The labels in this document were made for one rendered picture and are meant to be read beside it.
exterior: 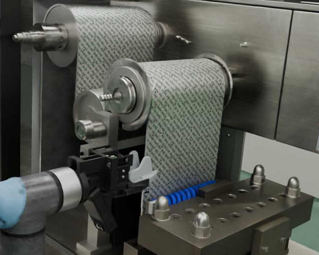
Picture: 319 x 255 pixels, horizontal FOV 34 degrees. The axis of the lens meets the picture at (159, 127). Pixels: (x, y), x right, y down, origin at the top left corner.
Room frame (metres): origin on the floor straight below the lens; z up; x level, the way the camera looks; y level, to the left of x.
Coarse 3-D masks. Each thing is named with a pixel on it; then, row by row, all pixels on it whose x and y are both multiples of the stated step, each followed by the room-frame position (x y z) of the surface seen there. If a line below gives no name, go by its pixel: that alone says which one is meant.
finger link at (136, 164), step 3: (129, 153) 0.99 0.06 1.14; (132, 153) 1.00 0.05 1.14; (135, 153) 1.00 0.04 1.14; (135, 156) 1.00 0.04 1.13; (138, 156) 1.01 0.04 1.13; (135, 159) 1.00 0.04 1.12; (138, 159) 1.01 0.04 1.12; (135, 162) 1.00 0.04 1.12; (138, 162) 1.01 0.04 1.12; (132, 165) 1.00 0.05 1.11; (135, 165) 1.00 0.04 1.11; (138, 165) 1.01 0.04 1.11; (132, 168) 1.00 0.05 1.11; (135, 168) 1.00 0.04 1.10
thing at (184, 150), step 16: (208, 112) 1.13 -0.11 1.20; (160, 128) 1.02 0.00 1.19; (176, 128) 1.06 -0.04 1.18; (192, 128) 1.09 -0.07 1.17; (208, 128) 1.13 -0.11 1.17; (160, 144) 1.02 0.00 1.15; (176, 144) 1.06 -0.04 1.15; (192, 144) 1.10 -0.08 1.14; (208, 144) 1.14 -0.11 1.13; (160, 160) 1.03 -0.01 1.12; (176, 160) 1.06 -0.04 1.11; (192, 160) 1.10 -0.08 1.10; (208, 160) 1.14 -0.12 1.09; (160, 176) 1.03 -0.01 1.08; (176, 176) 1.07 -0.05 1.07; (192, 176) 1.11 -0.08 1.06; (208, 176) 1.15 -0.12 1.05; (160, 192) 1.03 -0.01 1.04
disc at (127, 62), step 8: (112, 64) 1.07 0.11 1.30; (120, 64) 1.05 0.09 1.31; (128, 64) 1.03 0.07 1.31; (136, 64) 1.02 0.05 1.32; (136, 72) 1.02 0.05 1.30; (144, 72) 1.00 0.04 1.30; (104, 80) 1.08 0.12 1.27; (144, 80) 1.00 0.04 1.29; (104, 88) 1.08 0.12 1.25; (144, 88) 1.00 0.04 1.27; (144, 112) 0.99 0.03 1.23; (136, 120) 1.01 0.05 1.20; (144, 120) 0.99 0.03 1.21; (128, 128) 1.02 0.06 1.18; (136, 128) 1.01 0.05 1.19
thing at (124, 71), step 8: (112, 72) 1.06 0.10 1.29; (120, 72) 1.04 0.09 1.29; (128, 72) 1.02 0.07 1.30; (136, 80) 1.01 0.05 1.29; (224, 80) 1.18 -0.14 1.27; (136, 88) 1.01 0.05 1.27; (144, 96) 0.99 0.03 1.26; (136, 104) 1.00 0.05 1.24; (144, 104) 0.99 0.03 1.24; (112, 112) 1.05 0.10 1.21; (136, 112) 1.00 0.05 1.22; (120, 120) 1.04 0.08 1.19; (128, 120) 1.02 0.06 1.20
